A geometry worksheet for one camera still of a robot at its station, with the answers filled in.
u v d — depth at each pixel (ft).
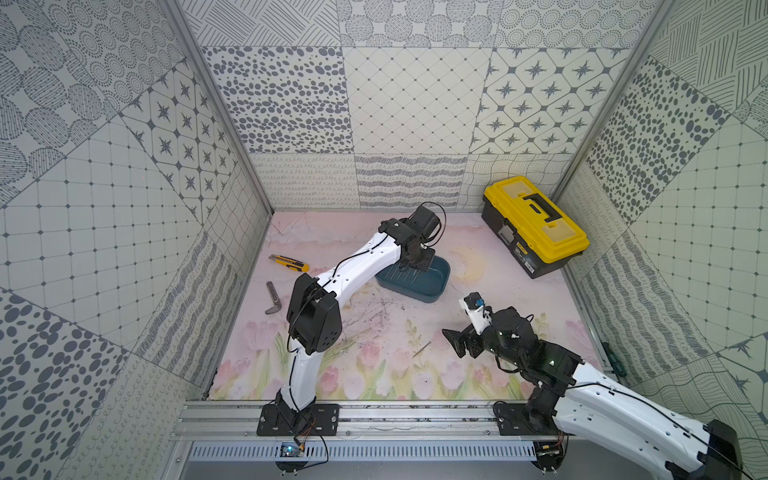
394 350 2.82
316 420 2.40
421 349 2.82
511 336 1.82
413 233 2.02
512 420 2.44
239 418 2.47
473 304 2.13
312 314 1.63
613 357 2.84
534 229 3.05
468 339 2.18
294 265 3.38
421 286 2.98
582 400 1.66
